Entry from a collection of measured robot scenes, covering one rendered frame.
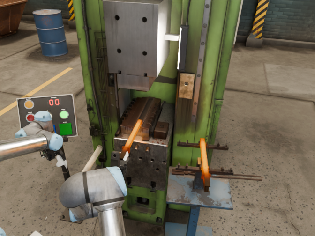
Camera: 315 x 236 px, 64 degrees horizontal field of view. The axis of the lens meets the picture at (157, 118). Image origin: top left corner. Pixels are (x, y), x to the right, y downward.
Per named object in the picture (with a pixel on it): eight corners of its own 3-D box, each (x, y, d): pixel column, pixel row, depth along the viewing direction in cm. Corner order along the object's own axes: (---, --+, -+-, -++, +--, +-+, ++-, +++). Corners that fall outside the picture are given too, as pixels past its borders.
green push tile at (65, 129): (72, 134, 163) (70, 123, 162) (60, 135, 161) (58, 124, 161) (72, 134, 164) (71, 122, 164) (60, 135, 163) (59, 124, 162)
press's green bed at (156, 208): (162, 227, 216) (164, 191, 190) (121, 218, 222) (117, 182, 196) (172, 180, 261) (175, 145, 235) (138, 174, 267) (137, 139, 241)
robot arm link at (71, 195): (50, 206, 82) (72, 228, 124) (84, 199, 85) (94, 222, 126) (49, 173, 88) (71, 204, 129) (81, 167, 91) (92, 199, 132)
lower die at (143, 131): (148, 137, 172) (148, 127, 167) (121, 133, 175) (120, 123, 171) (160, 106, 207) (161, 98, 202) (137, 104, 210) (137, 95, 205)
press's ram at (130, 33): (171, 79, 145) (176, 4, 123) (108, 72, 151) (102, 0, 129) (180, 55, 180) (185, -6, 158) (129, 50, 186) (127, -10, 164)
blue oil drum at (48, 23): (58, 58, 551) (50, 15, 502) (36, 55, 564) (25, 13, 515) (73, 49, 598) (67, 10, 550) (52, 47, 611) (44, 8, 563)
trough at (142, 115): (141, 128, 169) (141, 126, 168) (134, 127, 170) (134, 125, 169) (154, 98, 203) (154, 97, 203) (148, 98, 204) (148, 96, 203)
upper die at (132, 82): (148, 91, 153) (148, 77, 147) (117, 87, 156) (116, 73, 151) (161, 66, 187) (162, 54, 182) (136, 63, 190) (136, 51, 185)
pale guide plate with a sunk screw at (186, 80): (191, 99, 163) (194, 75, 154) (178, 97, 164) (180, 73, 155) (192, 97, 165) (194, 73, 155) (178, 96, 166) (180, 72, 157)
